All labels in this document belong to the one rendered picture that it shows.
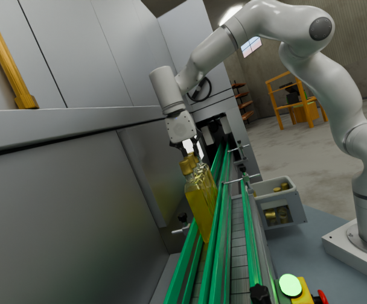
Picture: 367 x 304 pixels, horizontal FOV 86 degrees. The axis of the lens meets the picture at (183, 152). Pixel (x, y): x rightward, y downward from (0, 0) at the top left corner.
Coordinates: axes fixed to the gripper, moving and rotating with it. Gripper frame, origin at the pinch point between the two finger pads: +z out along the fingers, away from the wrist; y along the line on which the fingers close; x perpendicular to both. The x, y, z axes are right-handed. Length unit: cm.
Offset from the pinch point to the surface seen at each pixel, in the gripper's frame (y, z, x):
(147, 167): -12.0, -1.8, -13.2
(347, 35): 435, -83, 747
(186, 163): 0.9, 1.0, -13.1
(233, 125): 16, 6, 98
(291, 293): 18.6, 32.4, -31.1
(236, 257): 7.6, 28.3, -23.0
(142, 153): -12.0, -6.6, -12.6
